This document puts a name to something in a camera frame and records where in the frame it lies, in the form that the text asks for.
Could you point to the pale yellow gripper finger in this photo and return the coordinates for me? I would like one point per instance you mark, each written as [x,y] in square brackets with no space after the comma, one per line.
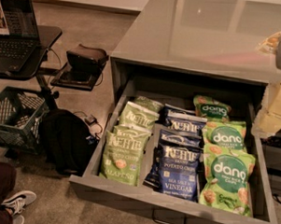
[270,114]

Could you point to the green jalapeno chip bag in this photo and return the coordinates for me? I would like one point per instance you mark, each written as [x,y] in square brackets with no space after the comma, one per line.
[138,115]
[122,157]
[131,133]
[148,103]

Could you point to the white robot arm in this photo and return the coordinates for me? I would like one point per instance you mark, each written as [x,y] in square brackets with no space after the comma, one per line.
[278,64]

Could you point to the middle green dang chips bag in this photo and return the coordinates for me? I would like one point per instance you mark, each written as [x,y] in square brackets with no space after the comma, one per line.
[229,134]

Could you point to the green dang chips bag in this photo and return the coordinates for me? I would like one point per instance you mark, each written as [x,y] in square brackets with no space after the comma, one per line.
[210,108]
[227,171]
[229,134]

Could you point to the rear green dang chips bag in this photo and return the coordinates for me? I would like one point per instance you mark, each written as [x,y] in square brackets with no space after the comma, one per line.
[210,108]

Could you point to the front green dang chips bag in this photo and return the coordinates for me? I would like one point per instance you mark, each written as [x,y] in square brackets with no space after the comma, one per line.
[227,171]

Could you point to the rear blue chip bag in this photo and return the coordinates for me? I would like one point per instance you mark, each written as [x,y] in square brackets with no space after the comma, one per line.
[169,108]

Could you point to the front blue vinegar chip bag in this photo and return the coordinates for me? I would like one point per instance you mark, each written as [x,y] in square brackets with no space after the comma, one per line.
[178,168]

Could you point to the grey cabinet with counter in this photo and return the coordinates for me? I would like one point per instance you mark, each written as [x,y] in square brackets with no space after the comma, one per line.
[177,49]

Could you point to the black power adapter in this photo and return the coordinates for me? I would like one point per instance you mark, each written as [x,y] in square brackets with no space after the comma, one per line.
[91,120]

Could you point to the black backpack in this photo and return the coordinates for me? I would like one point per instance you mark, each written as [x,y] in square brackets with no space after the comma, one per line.
[67,141]

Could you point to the black laptop stand table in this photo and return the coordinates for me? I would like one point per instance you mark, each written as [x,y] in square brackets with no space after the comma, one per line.
[48,36]

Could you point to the dark plastic crate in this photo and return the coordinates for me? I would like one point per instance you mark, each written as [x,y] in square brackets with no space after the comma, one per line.
[20,114]

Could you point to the black laptop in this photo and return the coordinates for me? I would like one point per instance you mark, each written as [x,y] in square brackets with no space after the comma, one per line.
[18,34]

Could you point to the white grey sneaker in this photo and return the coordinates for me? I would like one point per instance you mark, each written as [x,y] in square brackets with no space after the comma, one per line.
[19,201]

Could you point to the black drawer handle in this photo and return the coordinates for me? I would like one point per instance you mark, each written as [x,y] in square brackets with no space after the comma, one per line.
[166,216]

